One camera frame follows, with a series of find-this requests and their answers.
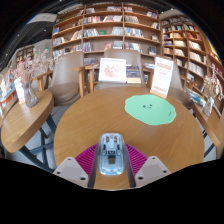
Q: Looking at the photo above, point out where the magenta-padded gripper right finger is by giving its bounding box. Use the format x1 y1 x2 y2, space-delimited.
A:
123 143 173 189

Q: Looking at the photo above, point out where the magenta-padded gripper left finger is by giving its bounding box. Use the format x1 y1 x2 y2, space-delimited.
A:
52 143 101 189

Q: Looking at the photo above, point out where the transparent light blue computer mouse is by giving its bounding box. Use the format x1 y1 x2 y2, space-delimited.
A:
98 132 126 177

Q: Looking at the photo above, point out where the green blob-shaped mouse pad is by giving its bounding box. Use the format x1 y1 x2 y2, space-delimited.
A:
124 94 177 127

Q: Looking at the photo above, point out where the round wooden side table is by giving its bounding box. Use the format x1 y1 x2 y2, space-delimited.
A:
0 89 56 173

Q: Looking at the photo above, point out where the brown upholstered wooden armchair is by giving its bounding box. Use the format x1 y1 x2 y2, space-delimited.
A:
33 51 91 107
94 48 149 91
168 63 193 109

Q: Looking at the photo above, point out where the glass vase with pink flowers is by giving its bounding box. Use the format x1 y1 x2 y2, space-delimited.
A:
13 49 64 109

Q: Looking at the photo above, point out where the dark blue book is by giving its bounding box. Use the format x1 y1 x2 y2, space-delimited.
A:
125 65 142 85

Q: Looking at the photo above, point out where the stack of colourful magazines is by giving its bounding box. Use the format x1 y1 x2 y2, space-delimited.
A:
186 88 208 108

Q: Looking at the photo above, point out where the white red sign wooden base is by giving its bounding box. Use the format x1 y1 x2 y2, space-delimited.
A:
149 55 175 100

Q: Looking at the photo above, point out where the glass vase with pale flowers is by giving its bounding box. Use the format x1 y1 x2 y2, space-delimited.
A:
201 64 224 118

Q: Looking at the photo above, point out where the white framed floral picture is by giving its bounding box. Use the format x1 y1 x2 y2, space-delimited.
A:
98 57 128 84

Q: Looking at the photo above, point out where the small white table sign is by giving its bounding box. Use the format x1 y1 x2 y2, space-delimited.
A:
13 78 27 106

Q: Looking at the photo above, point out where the low orange book display shelf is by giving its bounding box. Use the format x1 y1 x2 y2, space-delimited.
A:
0 68 18 111

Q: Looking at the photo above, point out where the small distant wooden bookshelf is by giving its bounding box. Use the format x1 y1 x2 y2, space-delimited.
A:
14 44 36 73

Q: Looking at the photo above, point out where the curved wooden bookshelf unit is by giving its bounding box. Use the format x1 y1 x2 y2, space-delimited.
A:
159 14 224 111

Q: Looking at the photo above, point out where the tall wooden bookshelf unit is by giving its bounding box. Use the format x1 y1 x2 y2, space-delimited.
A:
51 2 162 64

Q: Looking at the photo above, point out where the white hanging ceiling panel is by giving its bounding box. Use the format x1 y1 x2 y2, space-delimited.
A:
28 12 59 24

